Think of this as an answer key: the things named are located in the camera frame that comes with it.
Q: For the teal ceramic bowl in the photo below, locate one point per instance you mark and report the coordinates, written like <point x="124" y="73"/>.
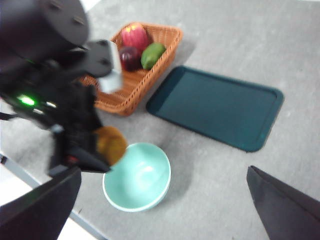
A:
<point x="140" y="182"/>

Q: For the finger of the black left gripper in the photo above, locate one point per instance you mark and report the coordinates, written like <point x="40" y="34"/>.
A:
<point x="90" y="161"/>

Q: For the brown kiwi fruit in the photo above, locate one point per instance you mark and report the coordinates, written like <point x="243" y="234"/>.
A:
<point x="112" y="145"/>

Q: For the red apple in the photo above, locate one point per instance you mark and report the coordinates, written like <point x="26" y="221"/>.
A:
<point x="135" y="36"/>

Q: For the dark green rectangular tray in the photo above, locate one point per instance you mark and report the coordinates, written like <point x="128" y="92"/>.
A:
<point x="215" y="107"/>

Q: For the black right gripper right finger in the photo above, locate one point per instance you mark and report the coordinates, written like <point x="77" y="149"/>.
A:
<point x="287" y="212"/>

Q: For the green avocado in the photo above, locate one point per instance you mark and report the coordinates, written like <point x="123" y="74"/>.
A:
<point x="152" y="55"/>

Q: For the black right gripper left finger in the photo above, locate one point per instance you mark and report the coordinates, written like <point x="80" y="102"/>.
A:
<point x="37" y="212"/>

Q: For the dark purple plum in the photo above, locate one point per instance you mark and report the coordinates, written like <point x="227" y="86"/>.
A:
<point x="130" y="58"/>

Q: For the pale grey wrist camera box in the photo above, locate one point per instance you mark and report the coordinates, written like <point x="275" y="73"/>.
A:
<point x="113" y="75"/>

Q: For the brown wicker basket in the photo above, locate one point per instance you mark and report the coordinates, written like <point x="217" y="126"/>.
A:
<point x="135" y="87"/>

